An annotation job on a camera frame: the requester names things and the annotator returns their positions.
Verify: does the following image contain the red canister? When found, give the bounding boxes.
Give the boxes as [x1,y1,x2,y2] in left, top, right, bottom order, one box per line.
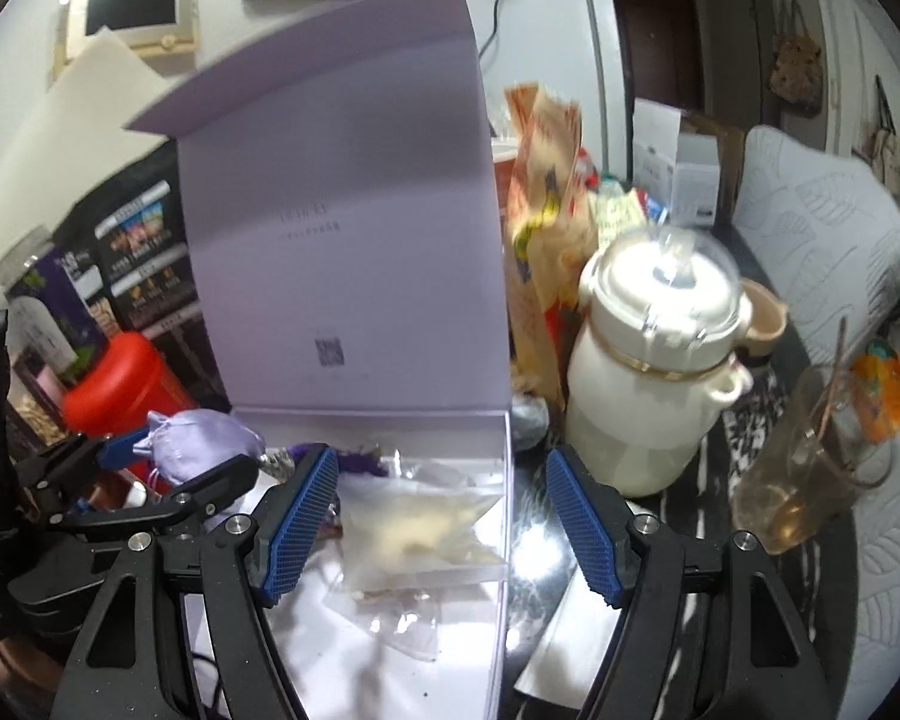
[60,330,196,481]

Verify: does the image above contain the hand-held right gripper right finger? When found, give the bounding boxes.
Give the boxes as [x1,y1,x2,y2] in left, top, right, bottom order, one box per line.
[544,444,848,720]

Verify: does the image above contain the beige intercom wall panel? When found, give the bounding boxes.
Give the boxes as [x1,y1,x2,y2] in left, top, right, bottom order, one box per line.
[52,0,196,83]

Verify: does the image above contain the clear zip bag white contents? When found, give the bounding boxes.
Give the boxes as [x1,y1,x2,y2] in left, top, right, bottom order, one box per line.
[322,450,511,661]

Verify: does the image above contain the lavender gift box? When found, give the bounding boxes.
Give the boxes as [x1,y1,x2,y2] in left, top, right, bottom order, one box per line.
[124,0,515,720]

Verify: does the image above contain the orange green plastic item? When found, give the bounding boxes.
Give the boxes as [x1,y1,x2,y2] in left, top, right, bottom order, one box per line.
[851,341,900,443]

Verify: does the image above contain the dark wooden door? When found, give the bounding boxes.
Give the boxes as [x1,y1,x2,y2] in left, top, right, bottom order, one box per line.
[615,0,702,113]

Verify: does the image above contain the lavender sachet pouch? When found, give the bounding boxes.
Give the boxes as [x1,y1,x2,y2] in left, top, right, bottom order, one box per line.
[146,409,263,496]

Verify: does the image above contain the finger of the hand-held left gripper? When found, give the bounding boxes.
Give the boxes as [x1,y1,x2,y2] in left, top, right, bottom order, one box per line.
[15,427,155,496]
[45,454,260,541]

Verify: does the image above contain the black printed pouch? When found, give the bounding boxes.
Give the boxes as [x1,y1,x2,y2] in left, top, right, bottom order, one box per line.
[94,135,203,331]

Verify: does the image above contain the clear jar purple label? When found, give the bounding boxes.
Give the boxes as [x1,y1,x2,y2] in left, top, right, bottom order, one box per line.
[0,225,110,421]

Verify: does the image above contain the white foam board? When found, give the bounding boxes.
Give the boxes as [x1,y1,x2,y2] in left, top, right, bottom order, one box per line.
[0,26,173,263]

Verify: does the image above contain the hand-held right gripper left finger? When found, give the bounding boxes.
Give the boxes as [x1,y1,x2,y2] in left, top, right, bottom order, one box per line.
[49,444,342,720]

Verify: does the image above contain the chair with leaf cover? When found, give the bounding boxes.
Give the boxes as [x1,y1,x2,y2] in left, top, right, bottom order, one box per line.
[731,124,900,368]
[855,367,900,698]

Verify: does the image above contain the cream jar with dome lid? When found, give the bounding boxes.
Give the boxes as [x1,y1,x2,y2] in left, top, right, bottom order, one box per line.
[566,225,755,500]

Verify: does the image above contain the white cardboard box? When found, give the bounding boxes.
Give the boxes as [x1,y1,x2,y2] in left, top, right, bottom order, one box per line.
[634,97,721,226]

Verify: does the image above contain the white fridge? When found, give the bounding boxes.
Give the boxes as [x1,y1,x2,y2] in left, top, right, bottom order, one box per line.
[465,0,638,188]

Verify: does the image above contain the clear glass cup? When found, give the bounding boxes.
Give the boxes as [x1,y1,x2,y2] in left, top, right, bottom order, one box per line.
[731,319,897,556]

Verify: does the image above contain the black kettle cable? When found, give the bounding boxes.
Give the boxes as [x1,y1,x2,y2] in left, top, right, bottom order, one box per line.
[478,0,515,61]

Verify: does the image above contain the orange patterned snack bag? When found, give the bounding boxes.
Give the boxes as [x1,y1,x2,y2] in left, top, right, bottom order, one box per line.
[504,82,593,406]

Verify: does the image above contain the green white snack bag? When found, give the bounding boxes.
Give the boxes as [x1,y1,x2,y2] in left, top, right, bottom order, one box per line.
[596,180,665,248]

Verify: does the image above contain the purple tassel ornament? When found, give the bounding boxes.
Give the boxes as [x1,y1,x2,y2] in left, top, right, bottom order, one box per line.
[289,446,387,477]

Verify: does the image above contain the brown patterned tote bag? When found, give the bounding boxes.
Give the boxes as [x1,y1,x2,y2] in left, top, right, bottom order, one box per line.
[769,0,826,117]

